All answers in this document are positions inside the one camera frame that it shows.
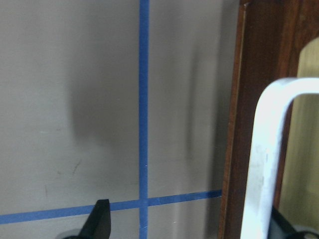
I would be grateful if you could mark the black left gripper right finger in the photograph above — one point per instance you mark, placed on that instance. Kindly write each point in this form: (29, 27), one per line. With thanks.
(279, 227)

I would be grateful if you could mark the dark brown wooden drawer box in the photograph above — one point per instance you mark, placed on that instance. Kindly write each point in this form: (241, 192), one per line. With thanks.
(270, 37)

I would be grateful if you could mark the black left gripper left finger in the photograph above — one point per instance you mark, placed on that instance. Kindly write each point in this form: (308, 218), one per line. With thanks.
(98, 224)

